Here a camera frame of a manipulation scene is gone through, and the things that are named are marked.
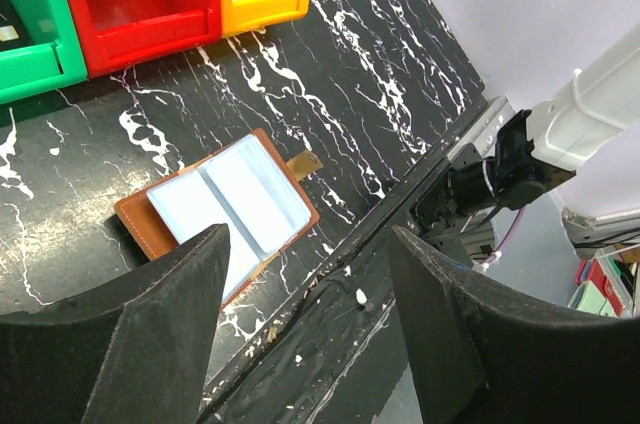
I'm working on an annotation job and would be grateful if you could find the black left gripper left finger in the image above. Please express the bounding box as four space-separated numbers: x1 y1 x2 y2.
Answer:
1 224 230 423

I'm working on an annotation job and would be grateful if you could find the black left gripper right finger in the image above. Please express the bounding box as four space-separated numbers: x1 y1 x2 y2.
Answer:
389 226 639 423

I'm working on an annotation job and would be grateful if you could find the brown leather card holder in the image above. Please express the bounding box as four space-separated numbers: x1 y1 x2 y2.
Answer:
114 129 323 304

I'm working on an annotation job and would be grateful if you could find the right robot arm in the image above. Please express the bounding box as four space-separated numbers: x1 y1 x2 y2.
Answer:
412 28 639 233

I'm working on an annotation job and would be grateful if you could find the black card stack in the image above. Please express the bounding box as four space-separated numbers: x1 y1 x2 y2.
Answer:
0 0 33 52

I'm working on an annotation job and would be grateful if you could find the green plastic bin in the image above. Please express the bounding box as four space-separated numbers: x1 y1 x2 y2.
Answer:
1 0 88 104

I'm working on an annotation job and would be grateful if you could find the black base frame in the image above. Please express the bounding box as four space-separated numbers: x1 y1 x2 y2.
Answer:
199 97 515 423

